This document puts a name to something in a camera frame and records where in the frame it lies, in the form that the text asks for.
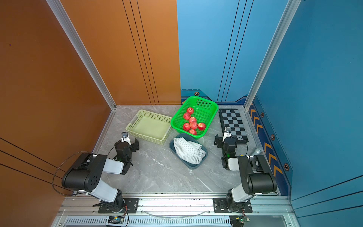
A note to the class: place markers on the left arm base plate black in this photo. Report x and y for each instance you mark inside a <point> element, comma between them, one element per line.
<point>125,205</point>

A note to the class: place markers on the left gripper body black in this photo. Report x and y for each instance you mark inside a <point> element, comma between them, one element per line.
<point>134,147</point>

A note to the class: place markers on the dark teal plastic tray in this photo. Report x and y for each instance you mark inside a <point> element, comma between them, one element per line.
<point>188,138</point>

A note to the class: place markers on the left aluminium corner post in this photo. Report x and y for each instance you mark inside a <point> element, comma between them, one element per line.
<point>71,33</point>

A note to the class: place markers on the black white checkerboard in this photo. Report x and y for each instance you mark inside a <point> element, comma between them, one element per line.
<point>231,118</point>

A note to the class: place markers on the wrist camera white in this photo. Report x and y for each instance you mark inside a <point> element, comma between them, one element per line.
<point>126,137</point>
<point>227,133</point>

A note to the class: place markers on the aluminium front rail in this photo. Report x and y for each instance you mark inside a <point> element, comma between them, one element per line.
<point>186,204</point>

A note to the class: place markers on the right green circuit board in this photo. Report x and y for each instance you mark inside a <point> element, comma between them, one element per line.
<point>237,221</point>

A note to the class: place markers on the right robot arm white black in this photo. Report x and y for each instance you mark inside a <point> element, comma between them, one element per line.
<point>255,175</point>

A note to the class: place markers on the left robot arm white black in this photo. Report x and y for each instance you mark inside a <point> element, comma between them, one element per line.
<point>85,176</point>

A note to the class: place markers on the cream perforated plastic basket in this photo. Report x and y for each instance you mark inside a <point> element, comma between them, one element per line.
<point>150,126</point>

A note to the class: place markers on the left green circuit board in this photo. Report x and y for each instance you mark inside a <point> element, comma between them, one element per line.
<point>116,221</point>

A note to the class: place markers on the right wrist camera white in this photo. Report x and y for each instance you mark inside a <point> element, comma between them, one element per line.
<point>227,133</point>

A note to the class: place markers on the right aluminium corner post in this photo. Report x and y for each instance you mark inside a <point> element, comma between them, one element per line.
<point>284,23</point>

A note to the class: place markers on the aluminium corner post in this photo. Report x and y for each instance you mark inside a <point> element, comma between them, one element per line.
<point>284,23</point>
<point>71,33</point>

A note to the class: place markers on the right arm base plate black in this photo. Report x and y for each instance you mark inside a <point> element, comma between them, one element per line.
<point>224,205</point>

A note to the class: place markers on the green circuit board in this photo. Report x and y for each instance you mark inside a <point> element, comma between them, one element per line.
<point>116,221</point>
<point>237,221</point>

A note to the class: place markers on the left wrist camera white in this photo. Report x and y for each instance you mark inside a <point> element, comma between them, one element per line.
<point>126,137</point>

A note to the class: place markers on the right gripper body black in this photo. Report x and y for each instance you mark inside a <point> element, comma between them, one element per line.
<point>219,140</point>

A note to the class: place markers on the green plastic mesh basket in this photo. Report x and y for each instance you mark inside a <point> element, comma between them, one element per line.
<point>204,112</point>

